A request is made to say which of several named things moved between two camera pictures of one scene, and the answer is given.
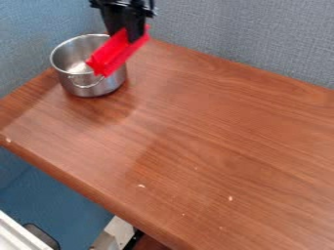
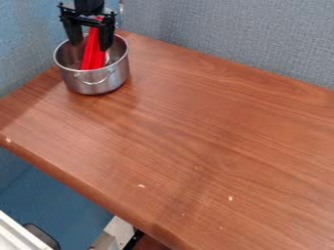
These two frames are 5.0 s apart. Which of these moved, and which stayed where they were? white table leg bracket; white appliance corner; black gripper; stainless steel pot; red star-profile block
Moved: black gripper; red star-profile block
Stayed: white appliance corner; stainless steel pot; white table leg bracket
